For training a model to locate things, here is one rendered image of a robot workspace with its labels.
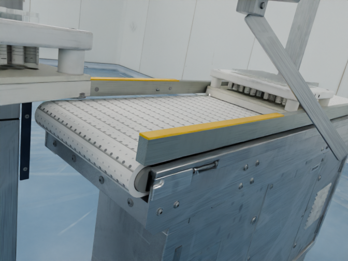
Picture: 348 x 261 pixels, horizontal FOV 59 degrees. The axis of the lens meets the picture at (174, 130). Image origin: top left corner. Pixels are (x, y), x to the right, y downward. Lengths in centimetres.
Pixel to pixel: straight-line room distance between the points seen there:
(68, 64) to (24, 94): 6
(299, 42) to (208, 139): 97
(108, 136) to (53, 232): 121
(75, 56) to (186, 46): 473
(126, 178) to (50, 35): 17
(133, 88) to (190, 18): 446
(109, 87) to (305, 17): 92
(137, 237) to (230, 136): 26
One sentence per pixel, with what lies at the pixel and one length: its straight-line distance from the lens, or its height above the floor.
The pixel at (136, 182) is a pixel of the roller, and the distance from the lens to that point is 36.
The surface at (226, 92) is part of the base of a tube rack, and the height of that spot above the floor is 85.
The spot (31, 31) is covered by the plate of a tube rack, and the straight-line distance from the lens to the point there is 31.
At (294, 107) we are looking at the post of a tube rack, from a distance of 73.
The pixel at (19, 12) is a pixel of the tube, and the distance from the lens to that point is 35.
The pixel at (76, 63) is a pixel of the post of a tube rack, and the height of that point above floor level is 93.
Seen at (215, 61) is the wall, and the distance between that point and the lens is 462.
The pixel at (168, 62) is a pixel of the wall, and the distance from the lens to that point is 534.
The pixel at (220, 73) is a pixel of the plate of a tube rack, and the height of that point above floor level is 90.
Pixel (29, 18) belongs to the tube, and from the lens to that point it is 36.
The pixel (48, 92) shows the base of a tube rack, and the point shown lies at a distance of 32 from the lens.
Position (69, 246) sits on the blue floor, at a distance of 153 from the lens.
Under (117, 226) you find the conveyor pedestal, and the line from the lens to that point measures 64.
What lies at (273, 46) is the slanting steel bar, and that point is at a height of 98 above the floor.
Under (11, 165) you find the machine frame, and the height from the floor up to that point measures 71.
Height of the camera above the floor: 98
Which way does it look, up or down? 18 degrees down
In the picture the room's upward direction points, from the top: 11 degrees clockwise
